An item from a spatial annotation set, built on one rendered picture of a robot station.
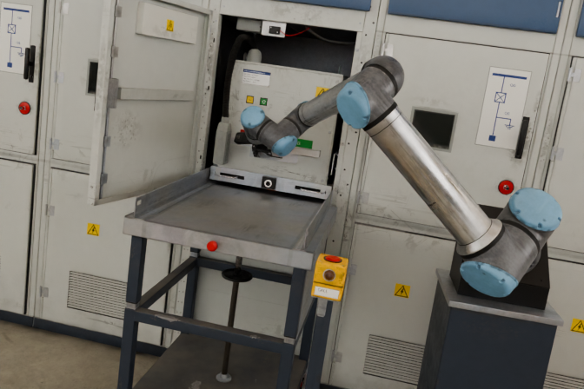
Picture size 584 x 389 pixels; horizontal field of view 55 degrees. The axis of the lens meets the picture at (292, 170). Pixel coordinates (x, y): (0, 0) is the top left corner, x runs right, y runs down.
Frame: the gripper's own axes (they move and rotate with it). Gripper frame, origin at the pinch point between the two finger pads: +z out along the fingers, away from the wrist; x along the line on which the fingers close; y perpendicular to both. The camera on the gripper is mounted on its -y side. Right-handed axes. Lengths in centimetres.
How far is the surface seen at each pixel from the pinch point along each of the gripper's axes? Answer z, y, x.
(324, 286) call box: -69, 42, -61
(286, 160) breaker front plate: 5.1, 10.6, 1.2
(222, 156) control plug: -3.6, -14.7, -5.4
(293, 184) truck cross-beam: 9.2, 15.2, -7.8
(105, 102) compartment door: -59, -41, -14
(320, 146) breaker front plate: 1.2, 24.1, 8.4
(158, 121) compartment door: -25.6, -36.3, -3.9
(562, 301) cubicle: 18, 130, -34
